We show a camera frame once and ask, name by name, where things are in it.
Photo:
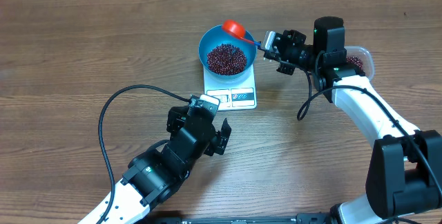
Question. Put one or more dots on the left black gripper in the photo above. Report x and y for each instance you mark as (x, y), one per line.
(219, 141)

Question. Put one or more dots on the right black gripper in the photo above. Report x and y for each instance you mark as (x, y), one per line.
(295, 35)

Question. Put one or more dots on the red scoop with blue handle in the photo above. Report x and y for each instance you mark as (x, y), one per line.
(237, 31)

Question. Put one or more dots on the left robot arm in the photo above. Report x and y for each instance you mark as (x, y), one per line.
(154, 176)

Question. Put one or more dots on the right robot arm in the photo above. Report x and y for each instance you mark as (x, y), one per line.
(404, 175)

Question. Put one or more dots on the white digital kitchen scale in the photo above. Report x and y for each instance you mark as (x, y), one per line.
(236, 92)

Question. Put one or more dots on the red beans in bowl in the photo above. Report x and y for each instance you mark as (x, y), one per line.
(226, 59)

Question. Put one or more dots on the blue bowl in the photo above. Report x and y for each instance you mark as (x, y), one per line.
(215, 37)

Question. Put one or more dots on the clear plastic container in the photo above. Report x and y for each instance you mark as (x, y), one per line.
(366, 57)

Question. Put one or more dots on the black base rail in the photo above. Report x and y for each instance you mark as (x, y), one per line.
(302, 218)

